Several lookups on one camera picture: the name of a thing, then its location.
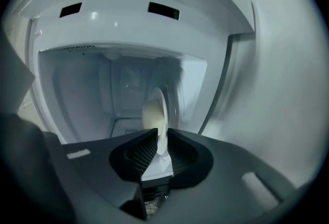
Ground white plate of food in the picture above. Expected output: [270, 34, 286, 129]
[140, 86, 186, 183]

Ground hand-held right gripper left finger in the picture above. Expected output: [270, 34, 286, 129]
[42, 127, 158, 224]

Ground pale round bun food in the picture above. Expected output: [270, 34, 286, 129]
[141, 99, 165, 132]

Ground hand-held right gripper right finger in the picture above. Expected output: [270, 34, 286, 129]
[159, 127, 309, 224]

